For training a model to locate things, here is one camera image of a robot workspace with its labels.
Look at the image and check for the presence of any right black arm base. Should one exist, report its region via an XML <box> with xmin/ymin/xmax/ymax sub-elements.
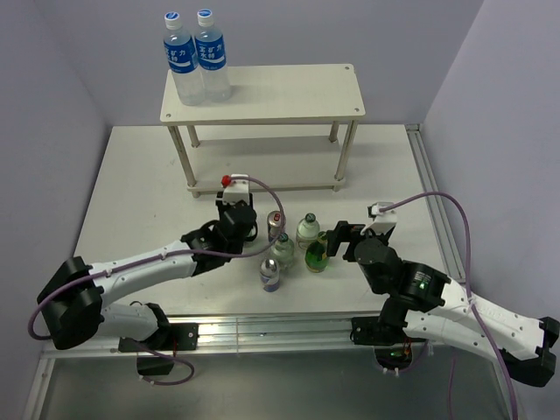
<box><xmin>350</xmin><ymin>316</ymin><xmax>406</xmax><ymax>347</ymax></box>

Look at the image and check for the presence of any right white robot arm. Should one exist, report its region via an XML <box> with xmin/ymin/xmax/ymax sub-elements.
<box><xmin>326</xmin><ymin>220</ymin><xmax>559</xmax><ymax>388</ymax></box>

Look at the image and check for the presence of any black box under rail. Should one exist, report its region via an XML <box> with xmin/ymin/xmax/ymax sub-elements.
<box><xmin>136</xmin><ymin>356</ymin><xmax>174</xmax><ymax>377</ymax></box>

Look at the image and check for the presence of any purple cable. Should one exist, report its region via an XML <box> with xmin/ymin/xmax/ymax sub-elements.
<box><xmin>27</xmin><ymin>176</ymin><xmax>286</xmax><ymax>386</ymax></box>
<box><xmin>380</xmin><ymin>192</ymin><xmax>520</xmax><ymax>420</ymax></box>

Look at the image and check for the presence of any aluminium front rail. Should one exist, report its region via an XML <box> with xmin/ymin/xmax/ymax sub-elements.
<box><xmin>43</xmin><ymin>311</ymin><xmax>443</xmax><ymax>359</ymax></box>

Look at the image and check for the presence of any left blue-label water bottle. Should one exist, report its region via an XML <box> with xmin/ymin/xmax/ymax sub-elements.
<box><xmin>164</xmin><ymin>11</ymin><xmax>206</xmax><ymax>106</ymax></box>

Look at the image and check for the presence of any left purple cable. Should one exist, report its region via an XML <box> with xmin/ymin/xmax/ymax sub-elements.
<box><xmin>27</xmin><ymin>176</ymin><xmax>286</xmax><ymax>386</ymax></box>

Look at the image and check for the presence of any clear glass bottle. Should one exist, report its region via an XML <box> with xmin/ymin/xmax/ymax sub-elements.
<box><xmin>296</xmin><ymin>213</ymin><xmax>320</xmax><ymax>250</ymax></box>
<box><xmin>269</xmin><ymin>233</ymin><xmax>295</xmax><ymax>270</ymax></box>

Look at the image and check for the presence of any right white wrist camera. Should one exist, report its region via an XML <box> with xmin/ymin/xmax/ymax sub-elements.
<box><xmin>360</xmin><ymin>201</ymin><xmax>397</xmax><ymax>236</ymax></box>

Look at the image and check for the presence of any aluminium right rail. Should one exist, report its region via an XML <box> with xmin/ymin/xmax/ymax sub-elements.
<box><xmin>405</xmin><ymin>124</ymin><xmax>465</xmax><ymax>283</ymax></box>

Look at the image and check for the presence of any white two-tier shelf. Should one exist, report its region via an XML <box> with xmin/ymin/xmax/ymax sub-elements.
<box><xmin>160</xmin><ymin>64</ymin><xmax>366</xmax><ymax>198</ymax></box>

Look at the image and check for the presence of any front blue silver can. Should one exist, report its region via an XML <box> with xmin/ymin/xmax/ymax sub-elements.
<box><xmin>259</xmin><ymin>258</ymin><xmax>280</xmax><ymax>292</ymax></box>

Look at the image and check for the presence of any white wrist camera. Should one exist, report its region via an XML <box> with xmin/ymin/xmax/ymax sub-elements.
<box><xmin>360</xmin><ymin>201</ymin><xmax>397</xmax><ymax>236</ymax></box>
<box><xmin>221</xmin><ymin>174</ymin><xmax>250</xmax><ymax>205</ymax></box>

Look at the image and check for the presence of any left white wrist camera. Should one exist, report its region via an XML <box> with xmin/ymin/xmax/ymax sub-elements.
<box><xmin>221</xmin><ymin>174</ymin><xmax>250</xmax><ymax>205</ymax></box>

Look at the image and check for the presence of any front clear glass bottle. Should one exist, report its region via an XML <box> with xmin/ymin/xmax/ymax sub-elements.
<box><xmin>269</xmin><ymin>233</ymin><xmax>295</xmax><ymax>270</ymax></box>

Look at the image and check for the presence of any rear red silver can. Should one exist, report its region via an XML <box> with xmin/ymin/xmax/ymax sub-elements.
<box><xmin>266</xmin><ymin>210</ymin><xmax>284</xmax><ymax>242</ymax></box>

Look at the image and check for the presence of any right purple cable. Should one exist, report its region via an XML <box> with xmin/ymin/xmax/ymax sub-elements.
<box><xmin>380</xmin><ymin>192</ymin><xmax>520</xmax><ymax>420</ymax></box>

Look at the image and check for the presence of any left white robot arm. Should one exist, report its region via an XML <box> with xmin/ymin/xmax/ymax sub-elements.
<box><xmin>38</xmin><ymin>201</ymin><xmax>256</xmax><ymax>350</ymax></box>

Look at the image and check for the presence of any green glass bottle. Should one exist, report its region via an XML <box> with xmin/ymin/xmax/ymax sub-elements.
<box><xmin>304</xmin><ymin>231</ymin><xmax>329</xmax><ymax>273</ymax></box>

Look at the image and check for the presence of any aluminium rail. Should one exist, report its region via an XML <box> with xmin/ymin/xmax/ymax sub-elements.
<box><xmin>43</xmin><ymin>311</ymin><xmax>443</xmax><ymax>359</ymax></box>
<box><xmin>405</xmin><ymin>124</ymin><xmax>465</xmax><ymax>283</ymax></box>

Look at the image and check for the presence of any right blue-label water bottle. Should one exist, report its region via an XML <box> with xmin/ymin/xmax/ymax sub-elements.
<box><xmin>194</xmin><ymin>9</ymin><xmax>232</xmax><ymax>102</ymax></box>

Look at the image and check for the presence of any blue-label water bottle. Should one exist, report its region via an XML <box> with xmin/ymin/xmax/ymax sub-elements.
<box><xmin>194</xmin><ymin>9</ymin><xmax>232</xmax><ymax>102</ymax></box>
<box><xmin>164</xmin><ymin>11</ymin><xmax>206</xmax><ymax>106</ymax></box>

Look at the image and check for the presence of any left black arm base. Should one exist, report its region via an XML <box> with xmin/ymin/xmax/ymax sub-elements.
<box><xmin>117</xmin><ymin>323</ymin><xmax>199</xmax><ymax>353</ymax></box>

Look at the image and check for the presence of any rear clear glass bottle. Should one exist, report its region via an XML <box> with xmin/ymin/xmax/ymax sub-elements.
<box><xmin>296</xmin><ymin>213</ymin><xmax>320</xmax><ymax>250</ymax></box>

